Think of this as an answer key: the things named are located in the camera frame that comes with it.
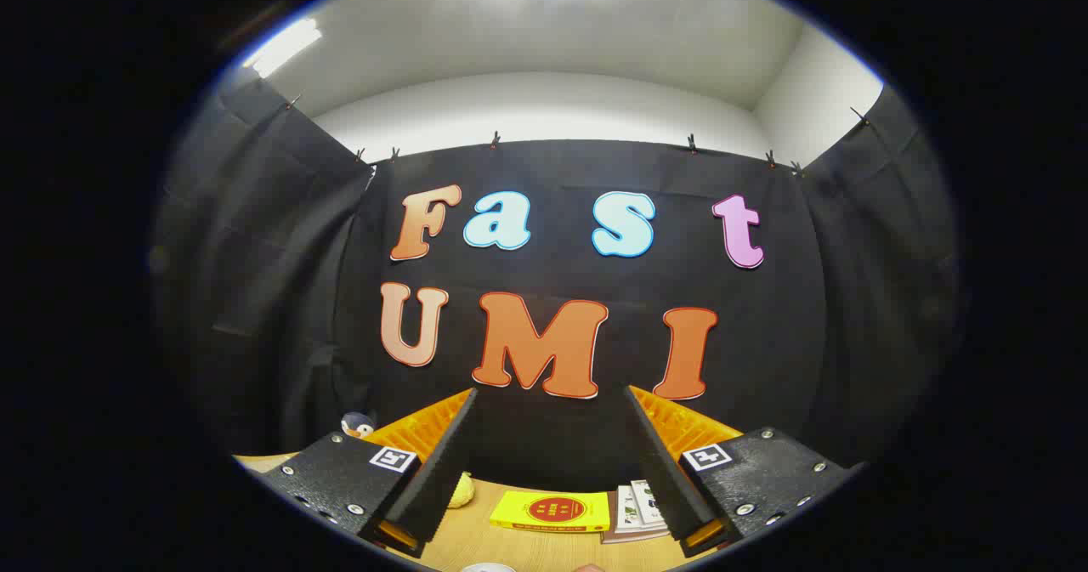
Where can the yellow book red label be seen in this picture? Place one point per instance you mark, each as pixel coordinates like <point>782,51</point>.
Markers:
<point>552,511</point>

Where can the penguin plush toy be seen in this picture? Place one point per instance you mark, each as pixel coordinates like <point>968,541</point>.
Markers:
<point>357,425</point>

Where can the yellow round plush cushion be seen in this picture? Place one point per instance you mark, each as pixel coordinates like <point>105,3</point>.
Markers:
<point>461,491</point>

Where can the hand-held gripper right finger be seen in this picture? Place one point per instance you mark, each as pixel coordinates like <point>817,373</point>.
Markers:
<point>667,470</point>

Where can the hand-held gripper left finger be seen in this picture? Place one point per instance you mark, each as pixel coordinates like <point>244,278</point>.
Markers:
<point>438,478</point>

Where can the ceiling light panel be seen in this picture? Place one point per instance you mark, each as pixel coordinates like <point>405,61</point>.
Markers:
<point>282,47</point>

